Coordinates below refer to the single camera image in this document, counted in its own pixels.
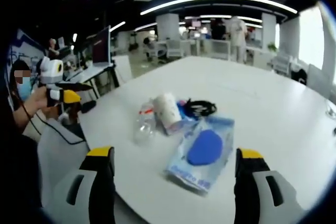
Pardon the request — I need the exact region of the person's head with blue mask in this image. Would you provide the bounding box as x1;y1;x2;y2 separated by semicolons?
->
9;60;34;102

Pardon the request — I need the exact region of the small blue packet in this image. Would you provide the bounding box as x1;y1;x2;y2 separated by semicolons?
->
176;99;190;119

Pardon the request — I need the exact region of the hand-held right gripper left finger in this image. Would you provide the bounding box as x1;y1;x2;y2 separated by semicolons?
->
43;145;116;224

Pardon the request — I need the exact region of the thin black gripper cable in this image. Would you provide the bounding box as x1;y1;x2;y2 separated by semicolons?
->
20;102;89;146

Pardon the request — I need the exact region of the clear bag with blue pad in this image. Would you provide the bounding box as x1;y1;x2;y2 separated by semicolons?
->
164;115;236;196

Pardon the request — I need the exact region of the clear plastic bottle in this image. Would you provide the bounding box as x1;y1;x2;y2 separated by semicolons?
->
133;100;159;145

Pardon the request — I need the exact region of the white tabletop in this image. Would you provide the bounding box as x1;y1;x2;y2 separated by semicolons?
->
78;56;336;224

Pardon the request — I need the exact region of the person's left hand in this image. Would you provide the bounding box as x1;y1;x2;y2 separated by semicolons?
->
30;87;53;110

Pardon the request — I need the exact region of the clear glass object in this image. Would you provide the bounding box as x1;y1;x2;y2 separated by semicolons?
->
324;100;336;120

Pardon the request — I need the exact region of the small black object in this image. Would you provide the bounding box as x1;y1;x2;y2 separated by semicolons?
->
80;100;97;114

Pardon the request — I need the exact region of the person's dark clothed torso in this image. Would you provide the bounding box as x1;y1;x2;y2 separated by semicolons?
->
0;87;44;219

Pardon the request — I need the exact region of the blue wall poster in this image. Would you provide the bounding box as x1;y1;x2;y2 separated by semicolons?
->
7;28;46;74

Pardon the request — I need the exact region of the white paper cup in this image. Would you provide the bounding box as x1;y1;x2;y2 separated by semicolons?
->
152;92;183;136

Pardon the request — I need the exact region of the white office desk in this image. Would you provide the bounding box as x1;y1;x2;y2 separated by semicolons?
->
64;62;118;98

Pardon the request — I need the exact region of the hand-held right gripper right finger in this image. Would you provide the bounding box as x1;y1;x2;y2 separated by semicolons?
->
234;147;302;224

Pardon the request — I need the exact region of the black bag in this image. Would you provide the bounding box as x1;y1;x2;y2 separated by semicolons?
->
290;68;308;86

